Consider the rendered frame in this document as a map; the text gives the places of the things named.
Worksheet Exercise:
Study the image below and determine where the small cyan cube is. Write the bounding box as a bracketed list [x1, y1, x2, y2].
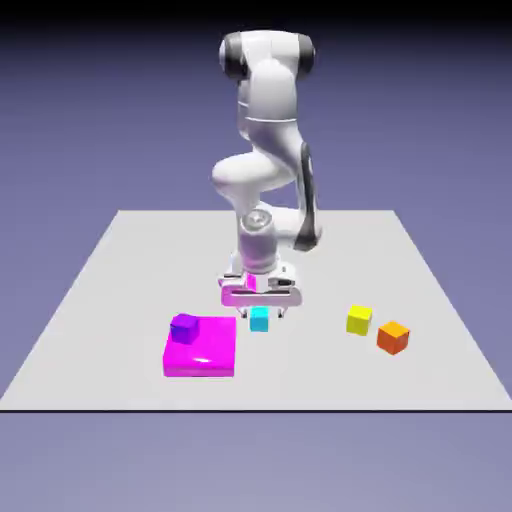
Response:
[249, 306, 270, 333]

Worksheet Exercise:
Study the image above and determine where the small orange cube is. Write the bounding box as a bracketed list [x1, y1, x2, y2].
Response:
[376, 320, 411, 356]

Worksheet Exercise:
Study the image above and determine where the large magenta box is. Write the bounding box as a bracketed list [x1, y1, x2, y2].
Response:
[162, 315, 238, 378]

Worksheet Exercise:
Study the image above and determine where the small yellow cube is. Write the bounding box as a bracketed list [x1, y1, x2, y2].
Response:
[345, 304, 374, 337]

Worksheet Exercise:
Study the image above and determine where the small purple cube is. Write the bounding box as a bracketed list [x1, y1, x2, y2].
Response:
[169, 312, 200, 346]

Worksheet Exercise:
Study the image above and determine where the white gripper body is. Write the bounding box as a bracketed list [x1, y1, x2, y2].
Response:
[220, 282, 303, 310]

